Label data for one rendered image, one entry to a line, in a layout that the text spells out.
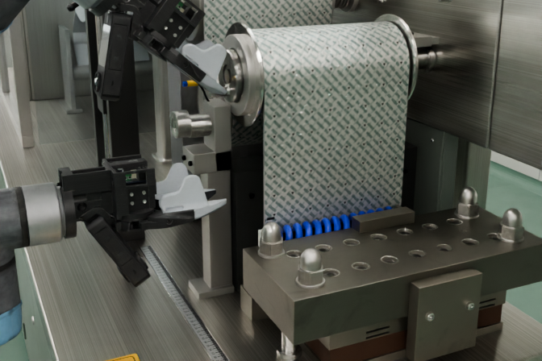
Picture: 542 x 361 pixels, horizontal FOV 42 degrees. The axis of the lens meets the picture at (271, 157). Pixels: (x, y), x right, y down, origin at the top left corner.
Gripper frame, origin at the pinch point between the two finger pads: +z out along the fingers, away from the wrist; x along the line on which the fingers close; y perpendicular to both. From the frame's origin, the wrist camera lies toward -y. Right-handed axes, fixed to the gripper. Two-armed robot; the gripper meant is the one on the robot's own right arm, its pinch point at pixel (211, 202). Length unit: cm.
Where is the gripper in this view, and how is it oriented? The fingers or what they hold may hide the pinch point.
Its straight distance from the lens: 97.6
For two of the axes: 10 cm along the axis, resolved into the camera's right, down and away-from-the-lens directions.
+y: -0.1, -9.6, -2.9
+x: -4.1, -2.6, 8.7
